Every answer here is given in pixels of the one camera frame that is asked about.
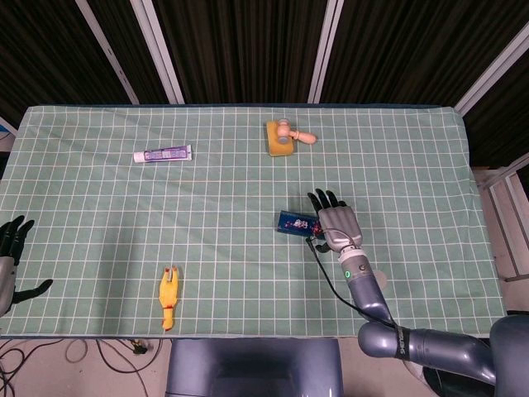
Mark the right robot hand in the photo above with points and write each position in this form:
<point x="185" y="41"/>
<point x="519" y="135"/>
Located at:
<point x="341" y="225"/>

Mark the white blue board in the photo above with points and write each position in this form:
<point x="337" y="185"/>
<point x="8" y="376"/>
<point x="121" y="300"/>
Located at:
<point x="6" y="128"/>

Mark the yellow rubber chicken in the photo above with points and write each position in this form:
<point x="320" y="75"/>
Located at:
<point x="168" y="295"/>

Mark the wooden toy hammer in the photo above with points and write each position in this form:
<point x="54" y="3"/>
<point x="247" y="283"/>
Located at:
<point x="285" y="131"/>

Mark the small white jar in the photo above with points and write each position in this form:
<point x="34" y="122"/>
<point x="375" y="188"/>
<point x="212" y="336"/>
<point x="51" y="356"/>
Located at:
<point x="382" y="281"/>

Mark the thin white frame post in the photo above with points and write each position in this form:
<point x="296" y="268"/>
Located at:
<point x="107" y="51"/>

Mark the white metal rack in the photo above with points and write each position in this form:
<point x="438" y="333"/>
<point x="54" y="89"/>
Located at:
<point x="502" y="207"/>

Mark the green checked tablecloth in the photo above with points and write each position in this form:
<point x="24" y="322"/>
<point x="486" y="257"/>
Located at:
<point x="206" y="231"/>

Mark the white purple toothpaste tube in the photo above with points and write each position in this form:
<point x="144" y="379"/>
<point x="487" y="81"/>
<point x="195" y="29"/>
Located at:
<point x="163" y="154"/>

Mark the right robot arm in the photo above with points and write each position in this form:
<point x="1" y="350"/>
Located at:
<point x="368" y="293"/>

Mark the yellow sponge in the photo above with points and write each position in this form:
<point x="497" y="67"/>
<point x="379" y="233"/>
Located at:
<point x="279" y="149"/>

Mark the wide white frame post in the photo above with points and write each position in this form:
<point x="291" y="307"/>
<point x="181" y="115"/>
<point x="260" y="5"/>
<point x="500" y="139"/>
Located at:
<point x="326" y="49"/>
<point x="159" y="51"/>
<point x="492" y="70"/>

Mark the black pleated curtain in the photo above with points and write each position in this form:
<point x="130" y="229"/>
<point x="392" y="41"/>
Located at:
<point x="248" y="49"/>

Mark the blue-grey robot torso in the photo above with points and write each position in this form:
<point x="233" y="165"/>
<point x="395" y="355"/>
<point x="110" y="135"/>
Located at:
<point x="252" y="368"/>

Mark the yellow black plug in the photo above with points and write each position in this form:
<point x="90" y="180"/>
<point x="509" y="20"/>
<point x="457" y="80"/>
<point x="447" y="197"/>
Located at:
<point x="139" y="346"/>

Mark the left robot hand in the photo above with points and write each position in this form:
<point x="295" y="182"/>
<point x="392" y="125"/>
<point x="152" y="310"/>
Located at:
<point x="6" y="273"/>

